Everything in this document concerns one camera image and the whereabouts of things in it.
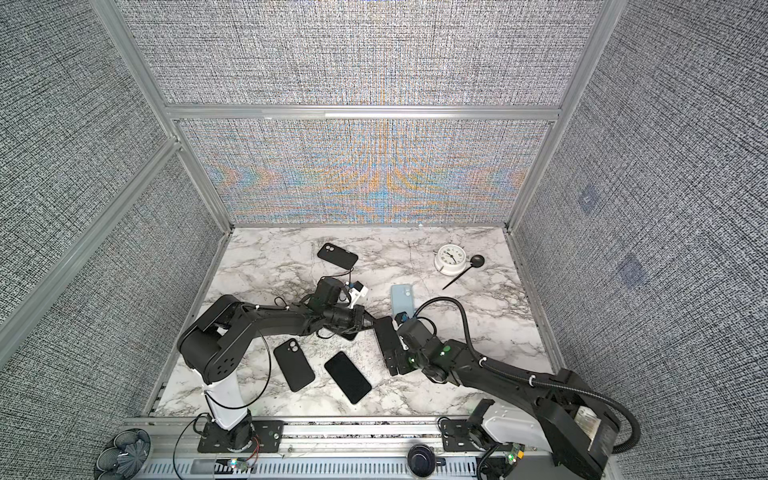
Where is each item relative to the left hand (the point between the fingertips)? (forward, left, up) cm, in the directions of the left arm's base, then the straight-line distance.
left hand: (378, 326), depth 87 cm
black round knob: (-32, -9, -6) cm, 34 cm away
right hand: (-7, -5, -2) cm, 9 cm away
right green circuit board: (-32, -30, -3) cm, 44 cm away
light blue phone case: (+13, -9, -6) cm, 16 cm away
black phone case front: (-8, +25, -6) cm, 27 cm away
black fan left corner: (-28, +60, -3) cm, 66 cm away
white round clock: (+24, -26, 0) cm, 36 cm away
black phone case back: (+33, +14, -6) cm, 36 cm away
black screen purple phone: (-2, -2, -2) cm, 4 cm away
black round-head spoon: (+25, -36, -2) cm, 44 cm away
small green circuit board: (-31, +34, -5) cm, 46 cm away
